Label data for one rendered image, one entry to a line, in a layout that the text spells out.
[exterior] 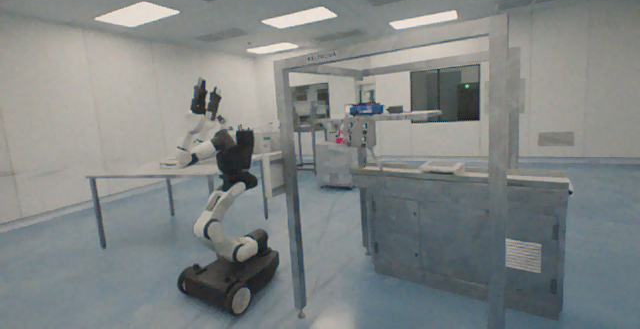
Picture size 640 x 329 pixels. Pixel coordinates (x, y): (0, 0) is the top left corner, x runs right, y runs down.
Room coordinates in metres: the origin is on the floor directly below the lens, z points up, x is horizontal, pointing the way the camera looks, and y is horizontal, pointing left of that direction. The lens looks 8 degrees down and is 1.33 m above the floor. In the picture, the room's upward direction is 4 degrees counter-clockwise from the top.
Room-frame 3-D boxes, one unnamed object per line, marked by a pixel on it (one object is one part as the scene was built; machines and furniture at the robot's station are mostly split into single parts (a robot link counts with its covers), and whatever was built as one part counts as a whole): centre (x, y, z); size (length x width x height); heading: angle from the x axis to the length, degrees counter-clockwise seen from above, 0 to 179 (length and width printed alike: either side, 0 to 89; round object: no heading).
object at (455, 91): (6.78, -2.77, 1.43); 1.38 x 0.01 x 1.16; 63
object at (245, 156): (2.33, 0.63, 1.08); 0.34 x 0.30 x 0.36; 10
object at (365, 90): (2.40, -0.39, 1.44); 0.15 x 0.15 x 0.19
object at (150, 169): (3.47, 1.54, 0.80); 1.50 x 1.10 x 0.04; 73
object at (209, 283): (2.29, 0.69, 0.19); 0.64 x 0.52 x 0.33; 146
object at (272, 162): (1.85, 0.27, 0.96); 0.17 x 0.06 x 0.26; 145
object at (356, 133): (2.33, -0.32, 1.13); 0.22 x 0.11 x 0.20; 55
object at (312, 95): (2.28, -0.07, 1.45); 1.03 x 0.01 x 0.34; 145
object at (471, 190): (2.10, -0.86, 0.76); 1.30 x 0.29 x 0.10; 55
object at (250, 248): (2.31, 0.67, 0.28); 0.21 x 0.20 x 0.13; 146
